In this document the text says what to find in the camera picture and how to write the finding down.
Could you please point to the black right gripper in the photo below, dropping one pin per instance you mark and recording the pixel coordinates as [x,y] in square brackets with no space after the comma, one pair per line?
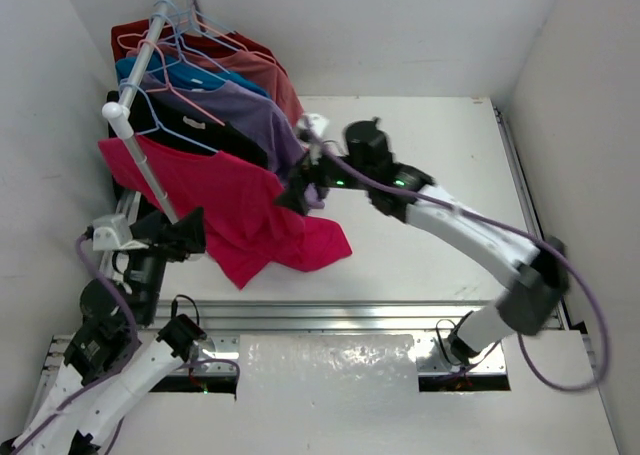
[312,173]

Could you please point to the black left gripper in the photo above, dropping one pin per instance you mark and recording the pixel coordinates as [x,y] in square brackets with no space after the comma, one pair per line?
[170,236]

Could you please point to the pink t shirt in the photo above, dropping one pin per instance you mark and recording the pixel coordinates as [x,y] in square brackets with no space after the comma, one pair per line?
[245,230]

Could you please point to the blue wire hanger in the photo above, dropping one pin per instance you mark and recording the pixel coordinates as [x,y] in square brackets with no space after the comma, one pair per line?
[167,126]

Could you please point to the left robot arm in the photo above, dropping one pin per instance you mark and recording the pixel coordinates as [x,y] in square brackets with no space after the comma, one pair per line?
[106,369]

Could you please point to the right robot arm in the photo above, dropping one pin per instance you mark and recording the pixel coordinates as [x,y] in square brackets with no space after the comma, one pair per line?
[533,279]

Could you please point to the purple t shirt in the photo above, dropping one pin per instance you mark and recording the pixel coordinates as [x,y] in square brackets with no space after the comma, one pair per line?
[255,116]

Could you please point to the black t shirt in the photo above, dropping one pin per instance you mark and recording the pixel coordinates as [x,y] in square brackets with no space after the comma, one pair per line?
[240,146]

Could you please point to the salmon t shirt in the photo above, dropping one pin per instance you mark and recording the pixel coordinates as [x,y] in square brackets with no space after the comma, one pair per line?
[267,75]

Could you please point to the teal t shirt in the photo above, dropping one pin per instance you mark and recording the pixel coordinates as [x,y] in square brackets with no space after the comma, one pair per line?
[188,76]

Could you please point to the blue hanger on rack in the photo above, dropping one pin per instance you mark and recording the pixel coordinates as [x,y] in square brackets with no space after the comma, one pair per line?
[176,43]

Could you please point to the silver clothes rack pole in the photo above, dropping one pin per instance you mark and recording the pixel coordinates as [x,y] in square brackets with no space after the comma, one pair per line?
[117,113]

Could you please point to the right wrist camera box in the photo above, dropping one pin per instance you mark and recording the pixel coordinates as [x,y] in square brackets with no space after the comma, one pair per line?
[310,129]

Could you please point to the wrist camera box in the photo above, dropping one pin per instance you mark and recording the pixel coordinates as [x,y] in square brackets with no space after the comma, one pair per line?
[110,233]
[310,129]

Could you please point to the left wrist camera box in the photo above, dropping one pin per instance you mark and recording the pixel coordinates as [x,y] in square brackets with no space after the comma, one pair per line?
[110,233]

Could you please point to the aluminium table rail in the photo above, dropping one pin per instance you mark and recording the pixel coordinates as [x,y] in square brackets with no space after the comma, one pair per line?
[321,317]

